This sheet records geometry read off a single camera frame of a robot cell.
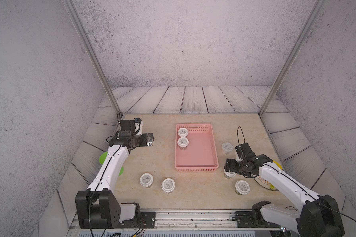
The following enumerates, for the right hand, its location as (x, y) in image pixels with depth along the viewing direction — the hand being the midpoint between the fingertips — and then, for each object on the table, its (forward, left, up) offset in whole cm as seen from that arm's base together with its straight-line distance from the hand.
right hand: (232, 168), depth 83 cm
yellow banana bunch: (-18, -5, +24) cm, 30 cm away
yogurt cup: (+17, +28, 0) cm, 33 cm away
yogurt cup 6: (-4, +2, 0) cm, 4 cm away
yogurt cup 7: (-10, -3, -1) cm, 11 cm away
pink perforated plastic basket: (+11, +17, -5) cm, 21 cm away
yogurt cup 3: (-9, +35, -1) cm, 37 cm away
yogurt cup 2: (-7, +47, 0) cm, 48 cm away
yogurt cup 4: (+25, +28, 0) cm, 38 cm away
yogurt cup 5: (+15, 0, -3) cm, 15 cm away
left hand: (+12, +47, +13) cm, 50 cm away
